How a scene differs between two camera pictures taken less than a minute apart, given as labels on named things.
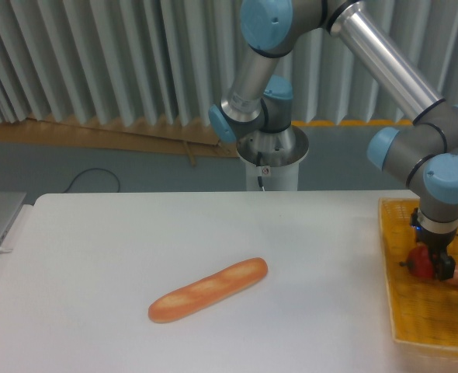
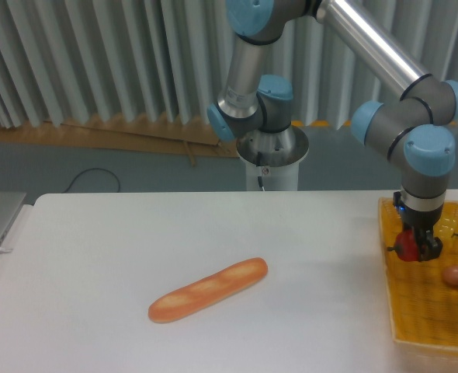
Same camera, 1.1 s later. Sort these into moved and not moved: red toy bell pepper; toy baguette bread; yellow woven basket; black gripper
Moved: red toy bell pepper; black gripper
Not moved: toy baguette bread; yellow woven basket
